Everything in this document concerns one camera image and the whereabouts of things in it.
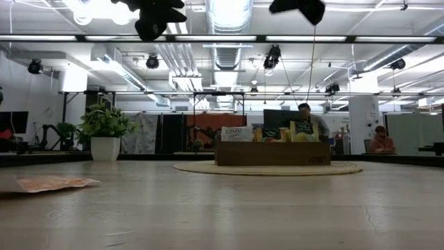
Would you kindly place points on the yellow tea packet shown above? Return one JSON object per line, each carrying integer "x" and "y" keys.
{"x": 286, "y": 135}

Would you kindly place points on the wooden tea organizer box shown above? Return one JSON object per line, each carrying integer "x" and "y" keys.
{"x": 270, "y": 154}

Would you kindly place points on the background black frame stand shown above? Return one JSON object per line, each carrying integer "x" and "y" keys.
{"x": 218, "y": 93}

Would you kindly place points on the black beam with light strips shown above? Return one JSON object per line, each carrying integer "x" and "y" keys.
{"x": 215, "y": 38}

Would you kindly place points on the small red object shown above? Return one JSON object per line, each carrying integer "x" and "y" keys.
{"x": 6, "y": 134}

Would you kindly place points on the green plant in white pot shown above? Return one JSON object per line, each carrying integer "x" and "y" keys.
{"x": 105, "y": 149}

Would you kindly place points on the small background potted plant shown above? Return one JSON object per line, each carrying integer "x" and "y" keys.
{"x": 67, "y": 129}

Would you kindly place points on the black computer monitor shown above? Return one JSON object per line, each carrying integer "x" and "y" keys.
{"x": 279, "y": 118}
{"x": 14, "y": 122}

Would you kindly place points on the background black robot arm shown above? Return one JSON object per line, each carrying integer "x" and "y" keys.
{"x": 52, "y": 127}
{"x": 208, "y": 132}

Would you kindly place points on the blue bin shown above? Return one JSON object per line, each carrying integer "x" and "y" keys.
{"x": 332, "y": 141}

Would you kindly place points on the silver ceiling air duct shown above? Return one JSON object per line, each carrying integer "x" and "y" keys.
{"x": 229, "y": 17}

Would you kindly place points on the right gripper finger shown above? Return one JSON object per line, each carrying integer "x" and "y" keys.
{"x": 284, "y": 7}

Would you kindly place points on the person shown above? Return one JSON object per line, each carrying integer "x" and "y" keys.
{"x": 381, "y": 144}
{"x": 317, "y": 121}

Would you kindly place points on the orange partition panel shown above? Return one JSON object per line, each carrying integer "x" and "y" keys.
{"x": 215, "y": 119}

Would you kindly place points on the round woven placemat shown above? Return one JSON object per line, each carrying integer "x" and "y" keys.
{"x": 277, "y": 170}

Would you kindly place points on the black ceiling spotlight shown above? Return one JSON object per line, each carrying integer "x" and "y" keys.
{"x": 152, "y": 62}
{"x": 332, "y": 88}
{"x": 34, "y": 66}
{"x": 398, "y": 63}
{"x": 272, "y": 57}

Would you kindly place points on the green tea packet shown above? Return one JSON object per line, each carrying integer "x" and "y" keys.
{"x": 305, "y": 133}

